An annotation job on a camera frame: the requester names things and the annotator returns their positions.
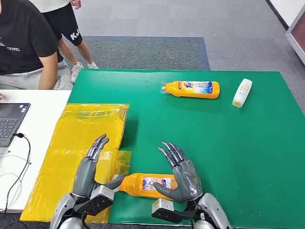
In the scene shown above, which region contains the orange bottle with clear cap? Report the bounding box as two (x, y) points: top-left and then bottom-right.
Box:
(112, 173), (178, 200)
(160, 80), (220, 100)

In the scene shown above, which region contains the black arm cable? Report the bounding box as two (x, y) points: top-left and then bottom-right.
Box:
(189, 205), (200, 229)
(81, 211), (90, 229)

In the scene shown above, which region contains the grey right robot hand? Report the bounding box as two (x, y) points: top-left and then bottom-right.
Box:
(153, 141), (203, 204)

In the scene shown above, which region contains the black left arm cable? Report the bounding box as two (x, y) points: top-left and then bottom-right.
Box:
(81, 211), (90, 229)

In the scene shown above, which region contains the white framed cabinet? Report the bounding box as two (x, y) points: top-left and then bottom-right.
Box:
(285, 4), (305, 65)

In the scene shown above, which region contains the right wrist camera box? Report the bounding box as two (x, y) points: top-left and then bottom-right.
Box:
(151, 198), (198, 224)

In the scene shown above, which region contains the black laptop cable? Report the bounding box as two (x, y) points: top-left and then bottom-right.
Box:
(4, 133), (32, 214)

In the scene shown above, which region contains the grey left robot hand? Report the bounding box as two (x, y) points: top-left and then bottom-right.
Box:
(71, 134), (125, 198)

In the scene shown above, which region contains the green table mat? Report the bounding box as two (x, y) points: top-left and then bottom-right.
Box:
(68, 69), (305, 229)

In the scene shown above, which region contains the seated person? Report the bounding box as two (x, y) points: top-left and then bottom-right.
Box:
(0, 0), (74, 91)

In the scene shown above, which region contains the white cream bottle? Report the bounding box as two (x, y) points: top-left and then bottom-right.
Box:
(232, 78), (252, 108)

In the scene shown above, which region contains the yellow plastic bag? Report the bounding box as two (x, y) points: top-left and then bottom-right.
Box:
(20, 103), (132, 224)

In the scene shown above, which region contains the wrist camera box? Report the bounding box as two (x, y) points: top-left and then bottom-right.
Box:
(74, 185), (115, 217)
(151, 198), (198, 224)

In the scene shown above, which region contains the white cable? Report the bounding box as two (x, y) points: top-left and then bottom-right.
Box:
(0, 151), (32, 211)

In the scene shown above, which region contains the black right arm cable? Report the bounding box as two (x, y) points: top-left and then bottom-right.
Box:
(189, 205), (200, 229)

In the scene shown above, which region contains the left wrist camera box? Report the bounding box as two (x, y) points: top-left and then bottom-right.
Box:
(74, 185), (115, 217)

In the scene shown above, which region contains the standing person in shorts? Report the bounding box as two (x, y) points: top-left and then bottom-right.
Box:
(29, 0), (99, 84)

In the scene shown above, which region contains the grey laptop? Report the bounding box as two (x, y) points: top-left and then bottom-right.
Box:
(0, 103), (31, 147)

